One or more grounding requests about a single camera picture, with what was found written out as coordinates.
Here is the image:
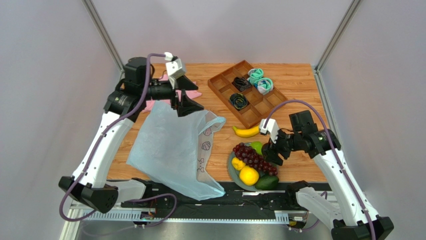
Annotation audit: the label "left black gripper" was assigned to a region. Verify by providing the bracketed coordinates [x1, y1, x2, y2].
[141, 75, 204, 117]

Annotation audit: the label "green fake apple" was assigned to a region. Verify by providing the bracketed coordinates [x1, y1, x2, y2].
[249, 141, 263, 156]

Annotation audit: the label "dark red fake grapes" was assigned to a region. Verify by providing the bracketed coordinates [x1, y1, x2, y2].
[231, 142, 278, 176]

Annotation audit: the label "yellow fake banana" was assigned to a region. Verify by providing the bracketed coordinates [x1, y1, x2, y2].
[232, 125, 260, 138]

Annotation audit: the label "dark green fake avocado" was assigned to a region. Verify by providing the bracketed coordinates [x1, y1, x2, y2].
[254, 174, 280, 191]

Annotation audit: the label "yellow fake lemon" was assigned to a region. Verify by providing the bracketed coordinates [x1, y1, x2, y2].
[239, 166, 260, 186]

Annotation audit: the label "yellow fake fruit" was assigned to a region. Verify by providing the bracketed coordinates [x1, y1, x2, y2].
[231, 157, 247, 171]

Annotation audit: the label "light blue plastic bag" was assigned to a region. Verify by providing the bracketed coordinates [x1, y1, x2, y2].
[126, 101, 226, 201]

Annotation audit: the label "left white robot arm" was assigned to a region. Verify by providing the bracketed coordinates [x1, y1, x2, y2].
[58, 52, 203, 214]

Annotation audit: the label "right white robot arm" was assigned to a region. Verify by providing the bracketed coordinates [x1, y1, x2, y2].
[259, 110, 394, 240]

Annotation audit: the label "pink cloth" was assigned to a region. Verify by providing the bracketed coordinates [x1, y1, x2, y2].
[141, 74, 202, 113]

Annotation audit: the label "grey-blue round plate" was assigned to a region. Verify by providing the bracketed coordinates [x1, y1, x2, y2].
[228, 150, 268, 192]

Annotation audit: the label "black yellow rolled sock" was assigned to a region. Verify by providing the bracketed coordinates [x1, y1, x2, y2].
[228, 93, 250, 111]

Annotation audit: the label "wooden compartment tray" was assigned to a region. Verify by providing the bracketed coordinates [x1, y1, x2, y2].
[207, 60, 288, 129]

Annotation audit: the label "teal white rolled sock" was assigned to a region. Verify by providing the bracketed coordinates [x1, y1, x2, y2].
[253, 77, 274, 95]

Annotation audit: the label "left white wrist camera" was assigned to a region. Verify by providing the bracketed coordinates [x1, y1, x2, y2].
[164, 52, 187, 89]

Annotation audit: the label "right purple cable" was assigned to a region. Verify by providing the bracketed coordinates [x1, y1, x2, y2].
[262, 99, 377, 240]

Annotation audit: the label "purple cable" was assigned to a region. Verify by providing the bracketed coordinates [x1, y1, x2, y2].
[58, 52, 178, 229]
[262, 99, 377, 240]

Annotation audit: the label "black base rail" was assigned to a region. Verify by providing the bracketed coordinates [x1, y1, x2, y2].
[104, 181, 307, 223]

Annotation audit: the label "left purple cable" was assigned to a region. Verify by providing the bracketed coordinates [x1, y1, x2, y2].
[58, 52, 178, 229]

